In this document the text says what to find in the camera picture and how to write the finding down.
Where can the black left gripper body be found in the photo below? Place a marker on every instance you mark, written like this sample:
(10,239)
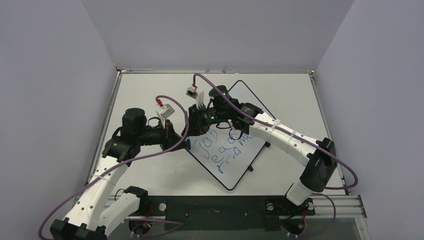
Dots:
(153,135)

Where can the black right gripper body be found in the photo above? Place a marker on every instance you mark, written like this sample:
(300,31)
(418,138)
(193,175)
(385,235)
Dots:
(194,117)

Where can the black framed whiteboard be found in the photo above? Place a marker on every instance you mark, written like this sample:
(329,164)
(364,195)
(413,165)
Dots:
(226,154)

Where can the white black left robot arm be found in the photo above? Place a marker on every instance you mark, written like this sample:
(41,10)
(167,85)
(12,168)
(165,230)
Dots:
(89,219)

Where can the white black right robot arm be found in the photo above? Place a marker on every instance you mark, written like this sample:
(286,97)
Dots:
(317,156)

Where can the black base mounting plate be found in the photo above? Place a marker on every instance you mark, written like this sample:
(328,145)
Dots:
(212,213)

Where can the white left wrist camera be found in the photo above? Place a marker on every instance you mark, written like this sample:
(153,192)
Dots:
(163,112)

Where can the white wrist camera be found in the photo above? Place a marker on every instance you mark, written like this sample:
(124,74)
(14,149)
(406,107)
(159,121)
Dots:
(196,95)
(163,112)

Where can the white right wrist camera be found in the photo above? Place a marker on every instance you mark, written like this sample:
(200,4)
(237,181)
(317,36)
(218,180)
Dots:
(196,95)

